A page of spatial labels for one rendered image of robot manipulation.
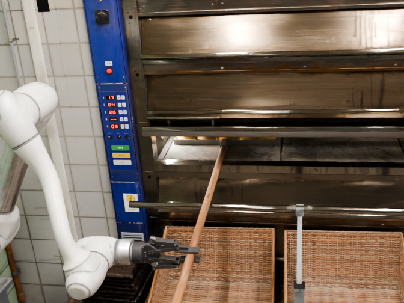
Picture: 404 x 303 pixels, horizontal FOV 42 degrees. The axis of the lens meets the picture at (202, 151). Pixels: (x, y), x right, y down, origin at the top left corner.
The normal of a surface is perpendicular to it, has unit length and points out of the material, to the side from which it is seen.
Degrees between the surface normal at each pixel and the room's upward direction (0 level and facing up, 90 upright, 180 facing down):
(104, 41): 90
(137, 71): 90
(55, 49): 90
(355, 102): 70
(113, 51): 90
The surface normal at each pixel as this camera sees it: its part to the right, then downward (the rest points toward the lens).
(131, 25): -0.16, 0.40
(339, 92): -0.18, 0.07
